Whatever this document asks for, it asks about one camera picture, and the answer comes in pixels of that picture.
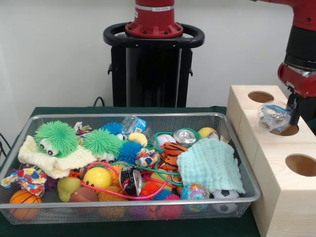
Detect globe print ball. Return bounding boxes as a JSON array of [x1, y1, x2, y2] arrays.
[[180, 182, 211, 213]]

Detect cream knitted cloth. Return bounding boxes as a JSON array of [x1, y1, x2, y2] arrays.
[[18, 135, 98, 179]]

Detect yellow smiley ball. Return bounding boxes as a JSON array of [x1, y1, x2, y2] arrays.
[[82, 167, 113, 190]]

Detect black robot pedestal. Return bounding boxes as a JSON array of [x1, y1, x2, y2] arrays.
[[103, 22, 205, 107]]

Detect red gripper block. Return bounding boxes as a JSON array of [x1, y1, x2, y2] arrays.
[[277, 62, 316, 126]]

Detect orange basketball toy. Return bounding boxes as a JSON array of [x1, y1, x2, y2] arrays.
[[9, 189, 42, 220]]

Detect tiger striped plush toy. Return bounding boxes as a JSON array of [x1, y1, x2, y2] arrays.
[[160, 142, 190, 171]]

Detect colourful spotted cloth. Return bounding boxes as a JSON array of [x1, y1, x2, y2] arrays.
[[0, 166, 48, 197]]

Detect light blue muslin cloth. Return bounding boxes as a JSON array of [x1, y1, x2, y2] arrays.
[[176, 138, 246, 195]]

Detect dark green tablecloth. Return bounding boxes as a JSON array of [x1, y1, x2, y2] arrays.
[[0, 106, 262, 237]]

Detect small green spiky toy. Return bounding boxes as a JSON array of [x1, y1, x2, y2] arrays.
[[83, 128, 123, 161]]

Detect wooden box with three holes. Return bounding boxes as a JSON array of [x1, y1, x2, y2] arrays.
[[226, 85, 316, 237]]

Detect blue spiky ball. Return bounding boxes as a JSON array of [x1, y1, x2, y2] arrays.
[[117, 141, 144, 165]]

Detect black upright panel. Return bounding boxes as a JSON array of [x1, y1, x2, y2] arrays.
[[302, 97, 316, 123]]

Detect wire mesh bin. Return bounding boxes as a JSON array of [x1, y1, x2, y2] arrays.
[[0, 113, 262, 226]]

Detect crushed clear plastic bottle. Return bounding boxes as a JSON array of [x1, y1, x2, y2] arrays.
[[256, 100, 294, 133]]

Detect large green spiky toy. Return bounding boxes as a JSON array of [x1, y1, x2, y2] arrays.
[[34, 120, 77, 158]]

